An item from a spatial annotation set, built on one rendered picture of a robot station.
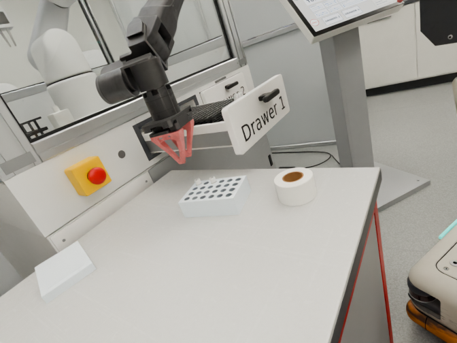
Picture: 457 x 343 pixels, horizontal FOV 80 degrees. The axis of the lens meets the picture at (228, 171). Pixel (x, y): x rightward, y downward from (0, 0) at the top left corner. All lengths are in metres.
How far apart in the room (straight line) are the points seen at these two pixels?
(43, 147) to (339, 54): 1.38
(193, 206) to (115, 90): 0.26
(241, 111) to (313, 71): 1.86
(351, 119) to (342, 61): 0.32
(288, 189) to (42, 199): 0.53
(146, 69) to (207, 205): 0.27
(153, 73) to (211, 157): 0.58
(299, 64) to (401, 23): 1.45
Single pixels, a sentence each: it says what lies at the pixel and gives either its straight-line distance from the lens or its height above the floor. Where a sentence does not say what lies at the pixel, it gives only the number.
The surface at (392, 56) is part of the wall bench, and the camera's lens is 3.67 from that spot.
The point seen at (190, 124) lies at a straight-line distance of 0.57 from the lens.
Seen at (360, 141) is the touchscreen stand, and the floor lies 0.31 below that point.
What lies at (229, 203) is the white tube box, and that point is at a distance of 0.51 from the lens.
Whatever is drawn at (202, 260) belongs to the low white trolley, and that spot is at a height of 0.76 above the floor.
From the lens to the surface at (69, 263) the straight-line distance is 0.62.
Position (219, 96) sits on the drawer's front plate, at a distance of 1.09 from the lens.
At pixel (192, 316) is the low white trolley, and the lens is 0.39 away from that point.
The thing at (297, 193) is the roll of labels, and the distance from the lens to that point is 0.48.
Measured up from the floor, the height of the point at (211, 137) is 0.86.
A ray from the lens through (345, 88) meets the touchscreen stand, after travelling 1.67.
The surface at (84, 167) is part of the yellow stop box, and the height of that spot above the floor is 0.90.
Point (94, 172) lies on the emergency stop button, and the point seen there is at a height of 0.89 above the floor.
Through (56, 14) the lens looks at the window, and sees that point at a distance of 0.83.
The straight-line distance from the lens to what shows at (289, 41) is 2.47.
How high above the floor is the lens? 1.04
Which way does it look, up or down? 23 degrees down
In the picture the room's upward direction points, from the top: 20 degrees counter-clockwise
